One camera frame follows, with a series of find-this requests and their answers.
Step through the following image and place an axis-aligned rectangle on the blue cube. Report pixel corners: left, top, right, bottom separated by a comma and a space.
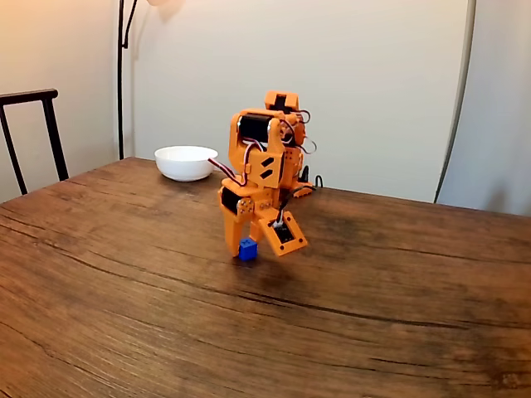
238, 236, 259, 263

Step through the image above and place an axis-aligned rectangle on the white bowl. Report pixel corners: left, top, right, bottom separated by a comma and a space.
153, 144, 219, 183

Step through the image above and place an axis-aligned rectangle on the black floor lamp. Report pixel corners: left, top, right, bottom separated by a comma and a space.
117, 0, 186, 162

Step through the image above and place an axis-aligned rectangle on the black wooden chair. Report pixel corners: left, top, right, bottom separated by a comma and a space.
0, 88, 71, 197

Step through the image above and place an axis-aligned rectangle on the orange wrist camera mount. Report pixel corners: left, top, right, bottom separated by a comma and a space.
257, 209, 309, 258

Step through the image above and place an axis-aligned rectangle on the black cable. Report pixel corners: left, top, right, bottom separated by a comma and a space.
285, 175, 326, 206

